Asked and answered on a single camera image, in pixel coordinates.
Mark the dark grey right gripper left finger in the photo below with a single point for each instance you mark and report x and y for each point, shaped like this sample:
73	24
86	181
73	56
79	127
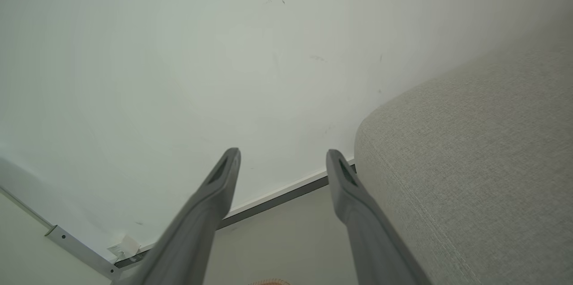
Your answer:
197	222

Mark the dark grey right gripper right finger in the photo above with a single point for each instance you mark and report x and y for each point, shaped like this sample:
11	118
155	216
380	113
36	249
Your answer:
371	240

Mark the white perforated laundry basket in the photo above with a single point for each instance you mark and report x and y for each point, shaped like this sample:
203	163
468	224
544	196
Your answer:
268	282

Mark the light grey fabric sofa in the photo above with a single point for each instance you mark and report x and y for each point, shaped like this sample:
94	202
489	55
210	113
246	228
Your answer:
470	164

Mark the aluminium frame profile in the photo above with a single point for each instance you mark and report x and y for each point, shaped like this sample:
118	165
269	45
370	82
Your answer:
80	249

